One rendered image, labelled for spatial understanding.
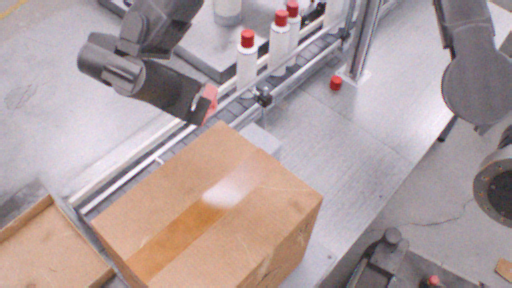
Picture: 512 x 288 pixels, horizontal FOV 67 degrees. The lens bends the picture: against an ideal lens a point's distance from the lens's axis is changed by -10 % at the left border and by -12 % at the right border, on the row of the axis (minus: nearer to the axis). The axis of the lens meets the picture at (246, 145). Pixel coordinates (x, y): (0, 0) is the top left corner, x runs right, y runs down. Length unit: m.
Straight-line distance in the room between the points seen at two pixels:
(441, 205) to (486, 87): 1.79
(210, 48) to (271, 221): 0.75
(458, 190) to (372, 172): 1.22
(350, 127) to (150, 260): 0.73
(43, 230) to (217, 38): 0.76
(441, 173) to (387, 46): 0.99
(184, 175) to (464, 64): 0.48
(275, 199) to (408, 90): 0.77
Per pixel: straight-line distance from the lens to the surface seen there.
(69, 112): 1.30
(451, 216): 2.20
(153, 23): 0.57
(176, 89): 0.66
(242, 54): 1.06
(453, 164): 2.39
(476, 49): 0.44
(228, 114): 1.13
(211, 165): 0.74
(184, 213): 0.69
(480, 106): 0.44
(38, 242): 1.08
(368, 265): 1.66
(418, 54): 1.53
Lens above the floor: 1.72
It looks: 52 degrees down
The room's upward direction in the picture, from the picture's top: 2 degrees clockwise
